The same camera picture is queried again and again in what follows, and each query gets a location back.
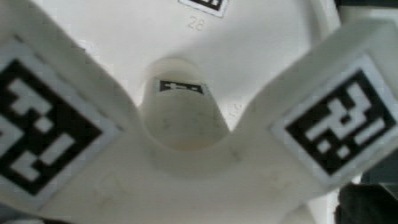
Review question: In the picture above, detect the white cylindrical table leg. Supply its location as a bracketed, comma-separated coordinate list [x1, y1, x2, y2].
[141, 58, 229, 151]

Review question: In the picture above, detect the white cross-shaped table base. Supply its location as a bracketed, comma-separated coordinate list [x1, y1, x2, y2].
[0, 0, 398, 224]

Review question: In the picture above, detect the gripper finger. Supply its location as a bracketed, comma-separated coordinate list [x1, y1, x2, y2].
[334, 183, 398, 224]

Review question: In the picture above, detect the white round table top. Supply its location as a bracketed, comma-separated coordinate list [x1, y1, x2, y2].
[29, 0, 345, 224]

